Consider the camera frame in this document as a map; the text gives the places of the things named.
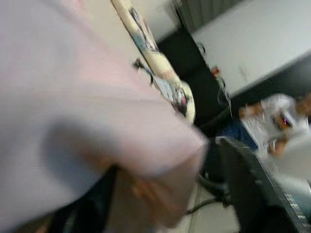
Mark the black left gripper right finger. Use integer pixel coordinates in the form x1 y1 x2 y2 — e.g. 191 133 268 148
218 138 311 233

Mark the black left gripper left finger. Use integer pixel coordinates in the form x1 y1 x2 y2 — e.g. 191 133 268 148
52 165 119 233

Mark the pale pink patterned pillow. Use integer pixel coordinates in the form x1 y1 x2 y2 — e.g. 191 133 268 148
0 0 209 229

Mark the person in white shirt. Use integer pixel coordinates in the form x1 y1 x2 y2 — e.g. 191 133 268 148
223 92 311 156

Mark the cream cartoon print blanket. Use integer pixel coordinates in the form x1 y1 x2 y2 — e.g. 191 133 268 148
110 0 196 124

